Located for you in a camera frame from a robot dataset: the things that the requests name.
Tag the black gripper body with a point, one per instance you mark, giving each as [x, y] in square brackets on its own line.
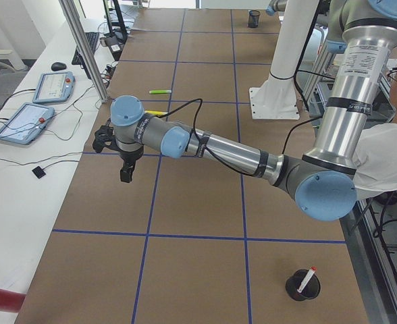
[130, 156]

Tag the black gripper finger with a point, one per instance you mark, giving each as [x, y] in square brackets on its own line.
[126, 172]

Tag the red and white marker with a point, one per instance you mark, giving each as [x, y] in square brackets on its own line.
[310, 273]

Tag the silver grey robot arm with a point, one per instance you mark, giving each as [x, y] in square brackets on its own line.
[322, 181]

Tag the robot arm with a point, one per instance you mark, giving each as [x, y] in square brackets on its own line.
[275, 6]

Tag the yellow marker pen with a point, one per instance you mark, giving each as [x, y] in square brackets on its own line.
[157, 113]

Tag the green marker pen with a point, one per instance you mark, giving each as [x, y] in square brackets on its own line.
[160, 92]

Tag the blue teach pendant far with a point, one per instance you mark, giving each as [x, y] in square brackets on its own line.
[54, 87]

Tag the blue teach pendant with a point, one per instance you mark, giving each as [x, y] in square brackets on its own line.
[54, 87]
[27, 123]

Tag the small black sensor puck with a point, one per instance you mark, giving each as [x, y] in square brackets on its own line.
[39, 172]

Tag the blue teach pendant near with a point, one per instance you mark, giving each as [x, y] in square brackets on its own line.
[27, 123]

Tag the black computer mouse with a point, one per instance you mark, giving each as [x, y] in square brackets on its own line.
[58, 66]

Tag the brown paper table cover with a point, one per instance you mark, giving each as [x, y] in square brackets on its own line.
[188, 240]

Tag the red cylinder object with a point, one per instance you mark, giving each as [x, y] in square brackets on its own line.
[11, 302]

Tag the black mesh pen holder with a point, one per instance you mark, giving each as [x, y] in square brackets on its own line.
[253, 18]

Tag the black round cup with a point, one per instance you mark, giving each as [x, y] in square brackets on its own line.
[311, 291]

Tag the person in white shirt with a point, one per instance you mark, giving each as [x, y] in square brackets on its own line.
[375, 156]

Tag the aluminium frame post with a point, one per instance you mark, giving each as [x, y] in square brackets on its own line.
[90, 66]

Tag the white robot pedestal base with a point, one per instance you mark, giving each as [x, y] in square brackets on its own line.
[276, 98]

